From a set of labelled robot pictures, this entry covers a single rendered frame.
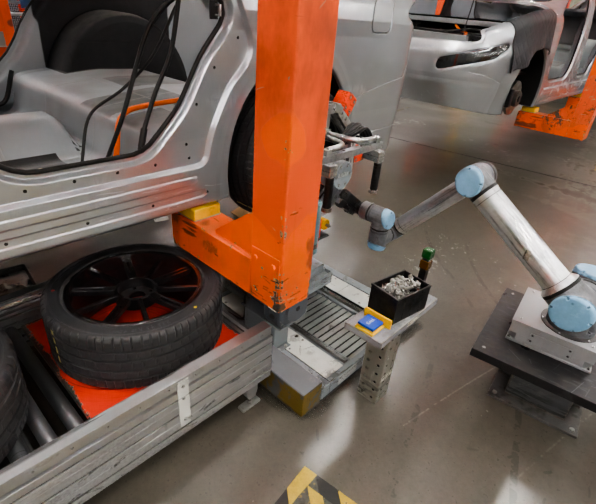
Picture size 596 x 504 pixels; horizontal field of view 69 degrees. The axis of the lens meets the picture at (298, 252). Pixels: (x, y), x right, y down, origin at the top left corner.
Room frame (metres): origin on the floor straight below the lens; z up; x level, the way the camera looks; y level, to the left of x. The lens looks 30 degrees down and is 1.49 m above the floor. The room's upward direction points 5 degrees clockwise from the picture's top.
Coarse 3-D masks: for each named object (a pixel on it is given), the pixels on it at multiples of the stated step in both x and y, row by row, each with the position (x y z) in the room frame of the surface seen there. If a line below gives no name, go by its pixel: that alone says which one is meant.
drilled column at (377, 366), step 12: (372, 348) 1.38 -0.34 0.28; (384, 348) 1.35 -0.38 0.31; (396, 348) 1.40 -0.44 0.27; (372, 360) 1.37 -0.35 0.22; (384, 360) 1.34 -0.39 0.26; (372, 372) 1.36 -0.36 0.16; (384, 372) 1.35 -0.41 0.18; (360, 384) 1.39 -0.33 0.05; (372, 384) 1.36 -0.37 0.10; (384, 384) 1.37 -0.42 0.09; (372, 396) 1.35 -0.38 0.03
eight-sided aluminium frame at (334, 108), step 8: (336, 104) 1.99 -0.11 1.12; (328, 112) 1.96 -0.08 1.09; (336, 112) 2.00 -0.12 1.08; (344, 112) 2.04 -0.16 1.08; (336, 120) 2.07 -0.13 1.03; (344, 120) 2.05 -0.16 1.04; (344, 128) 2.07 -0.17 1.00; (352, 144) 2.13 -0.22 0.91; (352, 160) 2.13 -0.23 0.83; (336, 192) 2.06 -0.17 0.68
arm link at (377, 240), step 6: (372, 228) 1.92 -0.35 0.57; (372, 234) 1.91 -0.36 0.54; (378, 234) 1.90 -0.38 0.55; (384, 234) 1.90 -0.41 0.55; (390, 234) 1.95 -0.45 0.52; (372, 240) 1.91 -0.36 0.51; (378, 240) 1.90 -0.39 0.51; (384, 240) 1.91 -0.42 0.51; (390, 240) 1.95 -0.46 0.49; (372, 246) 1.90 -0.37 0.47; (378, 246) 1.89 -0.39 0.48; (384, 246) 1.91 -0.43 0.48
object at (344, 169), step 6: (336, 162) 1.83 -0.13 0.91; (342, 162) 1.83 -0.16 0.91; (348, 162) 1.86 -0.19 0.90; (342, 168) 1.83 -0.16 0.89; (348, 168) 1.86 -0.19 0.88; (342, 174) 1.83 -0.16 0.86; (348, 174) 1.87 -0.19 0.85; (324, 180) 1.82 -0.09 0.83; (336, 180) 1.80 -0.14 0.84; (342, 180) 1.84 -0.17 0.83; (348, 180) 1.87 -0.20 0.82; (336, 186) 1.81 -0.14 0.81; (342, 186) 1.84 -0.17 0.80
